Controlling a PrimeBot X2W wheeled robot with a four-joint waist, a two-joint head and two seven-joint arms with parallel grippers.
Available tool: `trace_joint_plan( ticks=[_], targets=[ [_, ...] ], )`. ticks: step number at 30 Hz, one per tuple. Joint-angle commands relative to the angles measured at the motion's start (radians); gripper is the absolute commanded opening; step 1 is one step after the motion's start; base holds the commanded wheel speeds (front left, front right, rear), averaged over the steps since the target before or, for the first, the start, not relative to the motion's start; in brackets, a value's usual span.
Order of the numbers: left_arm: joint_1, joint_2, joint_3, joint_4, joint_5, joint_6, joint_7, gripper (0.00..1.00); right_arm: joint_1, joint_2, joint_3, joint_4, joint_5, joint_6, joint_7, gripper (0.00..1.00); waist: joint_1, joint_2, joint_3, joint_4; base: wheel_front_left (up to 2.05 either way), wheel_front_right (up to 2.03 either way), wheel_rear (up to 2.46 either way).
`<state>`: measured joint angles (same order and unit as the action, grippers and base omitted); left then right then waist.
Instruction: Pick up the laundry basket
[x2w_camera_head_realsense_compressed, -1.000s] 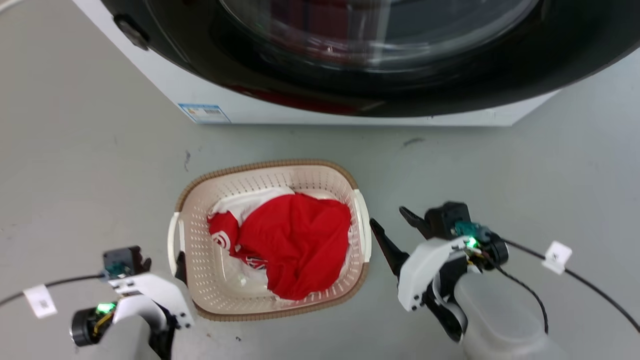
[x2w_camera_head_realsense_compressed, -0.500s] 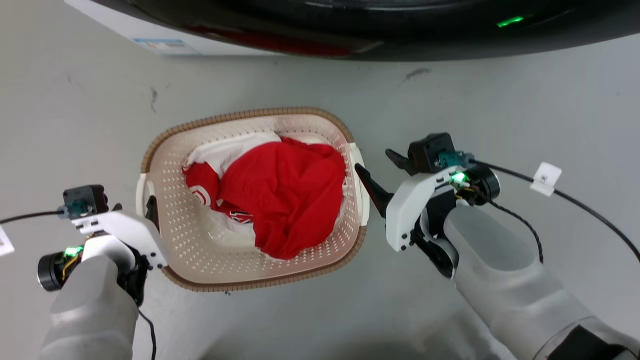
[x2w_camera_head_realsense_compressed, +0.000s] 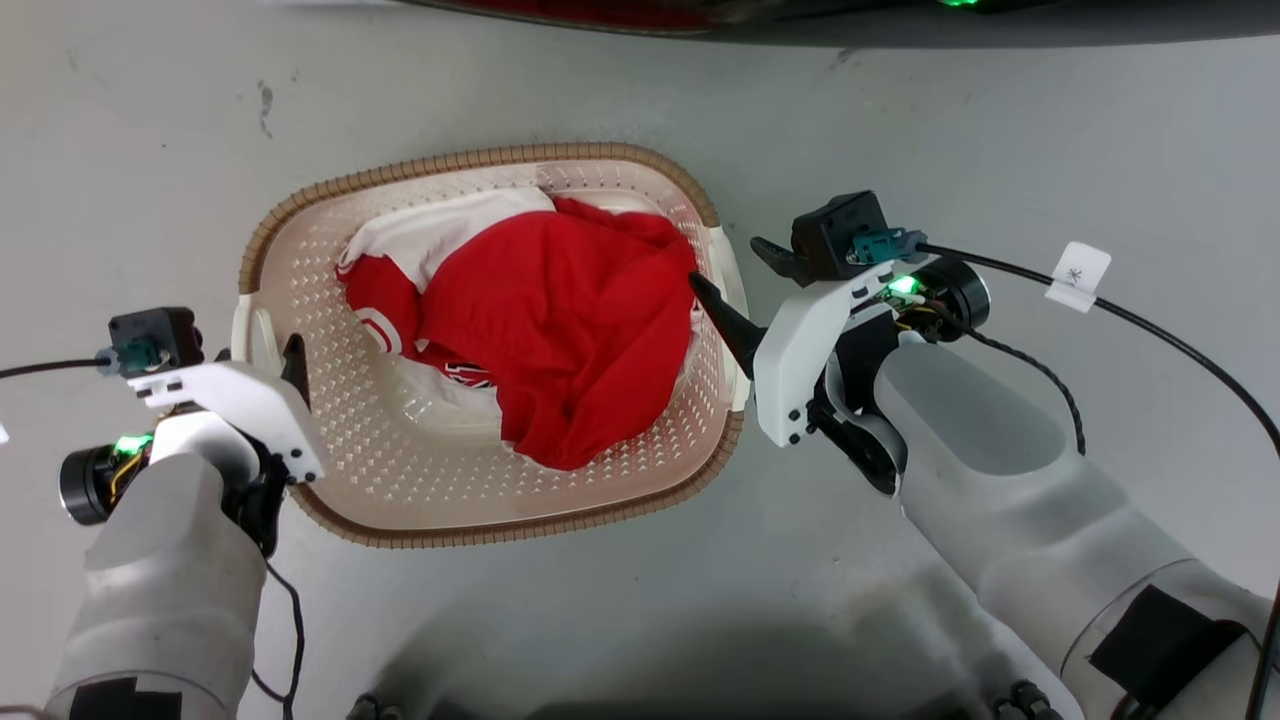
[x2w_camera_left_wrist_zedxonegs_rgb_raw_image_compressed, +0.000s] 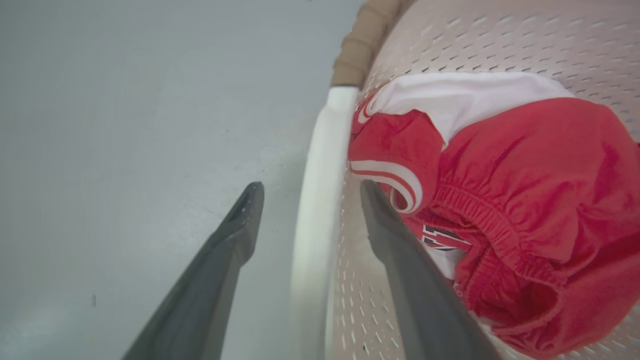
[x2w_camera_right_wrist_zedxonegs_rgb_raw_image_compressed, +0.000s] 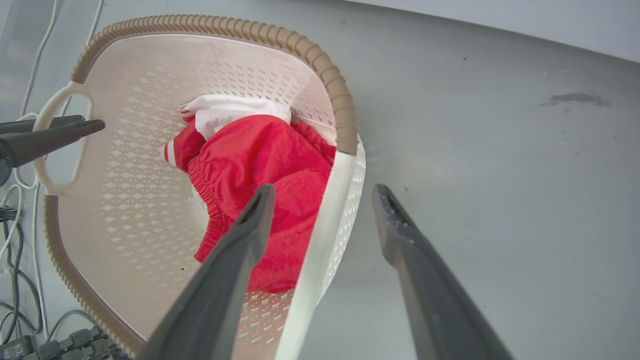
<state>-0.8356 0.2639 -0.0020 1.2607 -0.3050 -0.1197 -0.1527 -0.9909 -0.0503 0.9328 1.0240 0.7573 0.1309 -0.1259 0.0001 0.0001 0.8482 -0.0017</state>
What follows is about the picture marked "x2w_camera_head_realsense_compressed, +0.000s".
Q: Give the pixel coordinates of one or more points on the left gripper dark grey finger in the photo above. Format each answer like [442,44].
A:
[296,370]

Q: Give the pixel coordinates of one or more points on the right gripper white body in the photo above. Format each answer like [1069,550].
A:
[795,345]

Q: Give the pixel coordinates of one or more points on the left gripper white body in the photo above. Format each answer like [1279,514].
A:
[250,395]

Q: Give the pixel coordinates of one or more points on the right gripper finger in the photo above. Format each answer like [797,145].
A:
[728,325]
[778,260]

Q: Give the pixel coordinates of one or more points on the beige plastic laundry basket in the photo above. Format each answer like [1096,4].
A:
[420,470]

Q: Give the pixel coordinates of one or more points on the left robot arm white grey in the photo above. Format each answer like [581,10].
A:
[160,580]

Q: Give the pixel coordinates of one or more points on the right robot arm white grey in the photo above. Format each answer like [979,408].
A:
[1020,500]

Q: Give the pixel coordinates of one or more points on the red and white jersey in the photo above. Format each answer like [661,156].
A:
[570,330]

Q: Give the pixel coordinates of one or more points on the dark machine with red rim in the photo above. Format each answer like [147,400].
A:
[800,18]

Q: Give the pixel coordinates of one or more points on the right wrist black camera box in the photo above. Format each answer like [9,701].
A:
[835,235]

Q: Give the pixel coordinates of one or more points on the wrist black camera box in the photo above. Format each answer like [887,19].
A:
[160,335]
[835,235]

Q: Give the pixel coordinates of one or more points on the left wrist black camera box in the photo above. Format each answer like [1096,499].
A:
[160,335]

